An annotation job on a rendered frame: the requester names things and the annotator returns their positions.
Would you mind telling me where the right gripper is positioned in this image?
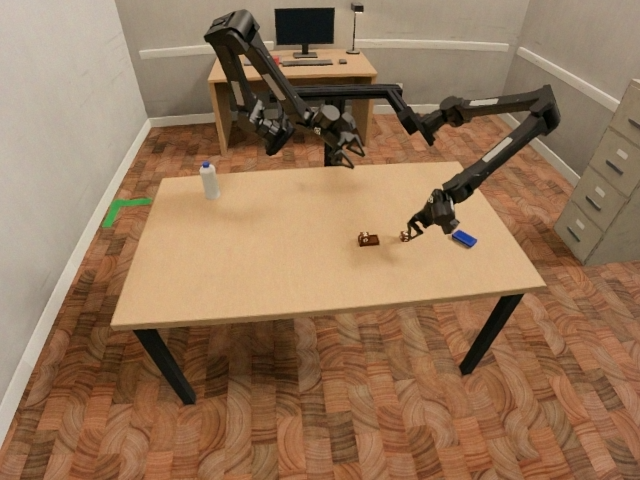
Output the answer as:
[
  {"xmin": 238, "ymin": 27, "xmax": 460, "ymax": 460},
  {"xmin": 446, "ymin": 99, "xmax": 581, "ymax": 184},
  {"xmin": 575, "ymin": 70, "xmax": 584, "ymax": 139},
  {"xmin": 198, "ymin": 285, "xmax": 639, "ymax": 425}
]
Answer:
[{"xmin": 322, "ymin": 129, "xmax": 365, "ymax": 170}]

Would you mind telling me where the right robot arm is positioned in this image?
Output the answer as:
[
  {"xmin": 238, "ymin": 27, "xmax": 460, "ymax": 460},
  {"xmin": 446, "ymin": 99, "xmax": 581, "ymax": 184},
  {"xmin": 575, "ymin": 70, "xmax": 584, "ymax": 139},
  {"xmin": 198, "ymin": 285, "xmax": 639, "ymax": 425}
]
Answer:
[{"xmin": 203, "ymin": 9, "xmax": 356, "ymax": 152}]

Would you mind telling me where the brown wooden calendar tray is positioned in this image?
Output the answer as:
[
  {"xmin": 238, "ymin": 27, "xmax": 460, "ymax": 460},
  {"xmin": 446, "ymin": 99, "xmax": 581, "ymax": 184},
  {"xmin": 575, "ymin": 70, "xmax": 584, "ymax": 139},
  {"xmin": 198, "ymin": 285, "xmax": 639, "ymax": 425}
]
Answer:
[{"xmin": 358, "ymin": 234, "xmax": 380, "ymax": 247}]

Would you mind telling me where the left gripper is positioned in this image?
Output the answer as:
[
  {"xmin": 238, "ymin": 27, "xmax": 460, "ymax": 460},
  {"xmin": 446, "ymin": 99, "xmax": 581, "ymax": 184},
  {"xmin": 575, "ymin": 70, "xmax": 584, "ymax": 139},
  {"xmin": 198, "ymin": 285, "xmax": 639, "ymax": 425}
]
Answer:
[{"xmin": 407, "ymin": 202, "xmax": 431, "ymax": 240}]

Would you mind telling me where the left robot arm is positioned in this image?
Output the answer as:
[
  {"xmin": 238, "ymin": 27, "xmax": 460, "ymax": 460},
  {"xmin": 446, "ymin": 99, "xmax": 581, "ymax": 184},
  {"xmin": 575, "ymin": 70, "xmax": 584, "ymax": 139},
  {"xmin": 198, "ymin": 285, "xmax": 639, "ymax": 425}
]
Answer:
[{"xmin": 415, "ymin": 84, "xmax": 561, "ymax": 235}]

